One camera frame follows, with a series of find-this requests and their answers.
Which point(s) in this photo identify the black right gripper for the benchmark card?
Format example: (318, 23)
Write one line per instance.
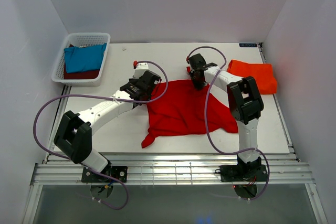
(197, 85)

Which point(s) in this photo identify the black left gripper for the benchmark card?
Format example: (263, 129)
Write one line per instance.
(134, 81)

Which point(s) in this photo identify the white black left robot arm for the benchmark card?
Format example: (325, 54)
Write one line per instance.
(75, 130)

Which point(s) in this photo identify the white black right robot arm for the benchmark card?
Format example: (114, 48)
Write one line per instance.
(245, 105)

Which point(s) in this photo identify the small dark label sticker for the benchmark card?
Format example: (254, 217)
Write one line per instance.
(248, 45)

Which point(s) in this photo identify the dark red folded t shirt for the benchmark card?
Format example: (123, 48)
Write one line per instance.
(80, 75)

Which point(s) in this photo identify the white plastic basket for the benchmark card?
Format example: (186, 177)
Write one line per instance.
(80, 40)

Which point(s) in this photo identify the orange folded t shirt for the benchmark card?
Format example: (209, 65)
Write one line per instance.
(261, 72)

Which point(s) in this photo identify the blue folded t shirt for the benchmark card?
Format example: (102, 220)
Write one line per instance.
(82, 59)

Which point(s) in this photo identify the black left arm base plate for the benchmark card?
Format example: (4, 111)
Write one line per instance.
(118, 172)

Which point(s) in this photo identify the aluminium frame rail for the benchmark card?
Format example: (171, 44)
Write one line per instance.
(146, 169)

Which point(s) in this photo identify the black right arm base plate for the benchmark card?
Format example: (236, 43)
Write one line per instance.
(232, 173)

